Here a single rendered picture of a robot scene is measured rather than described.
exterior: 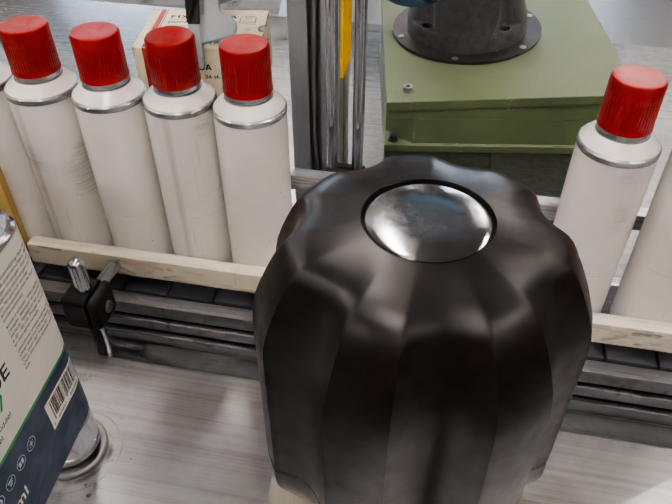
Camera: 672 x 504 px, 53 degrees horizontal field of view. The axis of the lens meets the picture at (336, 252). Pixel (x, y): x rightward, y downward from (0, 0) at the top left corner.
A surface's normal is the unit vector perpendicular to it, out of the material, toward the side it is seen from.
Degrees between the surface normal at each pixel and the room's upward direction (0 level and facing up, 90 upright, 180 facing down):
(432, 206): 0
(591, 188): 90
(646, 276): 90
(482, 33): 75
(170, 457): 0
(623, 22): 0
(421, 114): 90
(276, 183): 90
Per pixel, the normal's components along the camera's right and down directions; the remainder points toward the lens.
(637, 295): -0.87, 0.33
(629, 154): -0.09, -0.07
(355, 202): -0.20, -0.76
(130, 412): 0.00, -0.75
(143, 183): 0.61, 0.52
